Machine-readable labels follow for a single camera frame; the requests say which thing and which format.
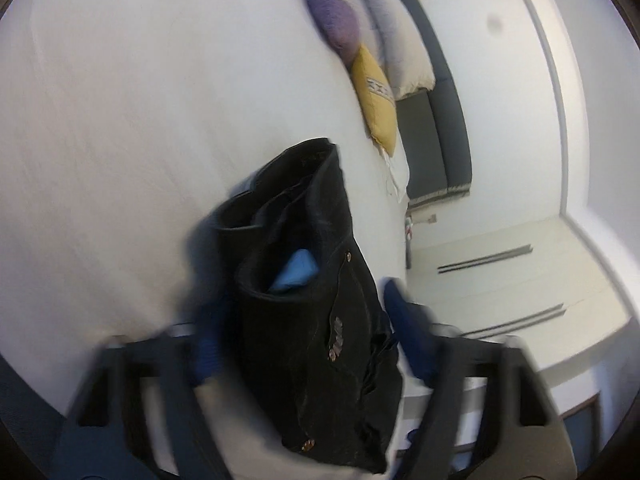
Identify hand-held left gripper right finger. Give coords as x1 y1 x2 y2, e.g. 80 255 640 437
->
382 277 579 480

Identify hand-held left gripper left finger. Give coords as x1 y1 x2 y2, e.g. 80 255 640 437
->
50 299 234 480

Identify black pants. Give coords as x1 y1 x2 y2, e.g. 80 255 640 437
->
214 137 404 476

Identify light blue cloth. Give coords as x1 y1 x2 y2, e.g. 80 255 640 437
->
270 250 322 294

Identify white wardrobe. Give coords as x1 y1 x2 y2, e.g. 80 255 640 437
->
409 214 632 413

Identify grey padded headboard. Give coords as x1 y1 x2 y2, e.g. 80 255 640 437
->
384 0 474 207

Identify yellow patterned cushion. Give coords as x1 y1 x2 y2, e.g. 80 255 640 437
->
350 44 399 157

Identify stacked white pillows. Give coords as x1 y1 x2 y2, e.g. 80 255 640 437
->
345 0 437 102

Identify purple patterned cushion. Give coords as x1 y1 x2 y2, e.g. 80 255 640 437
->
301 0 362 62

